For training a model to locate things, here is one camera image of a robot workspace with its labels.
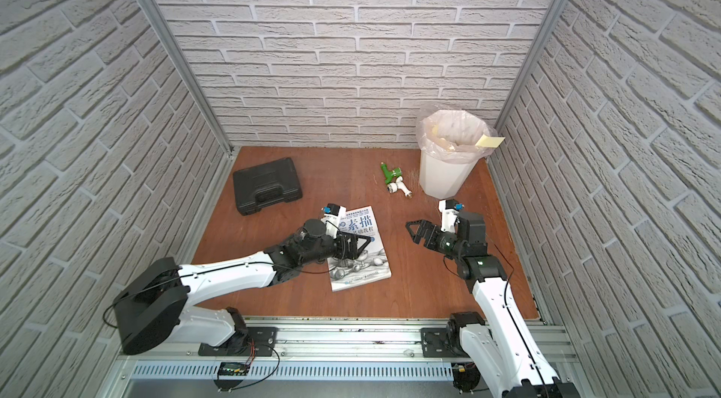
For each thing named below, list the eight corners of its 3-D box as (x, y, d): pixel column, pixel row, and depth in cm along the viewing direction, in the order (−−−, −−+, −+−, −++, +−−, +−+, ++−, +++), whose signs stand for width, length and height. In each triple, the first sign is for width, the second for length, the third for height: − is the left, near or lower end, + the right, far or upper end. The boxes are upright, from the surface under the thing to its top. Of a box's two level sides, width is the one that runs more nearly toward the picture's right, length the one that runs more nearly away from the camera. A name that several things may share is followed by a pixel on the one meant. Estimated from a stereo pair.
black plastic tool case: (242, 217, 100) (236, 208, 96) (238, 180, 111) (232, 170, 106) (305, 198, 106) (302, 189, 101) (295, 165, 117) (291, 155, 112)
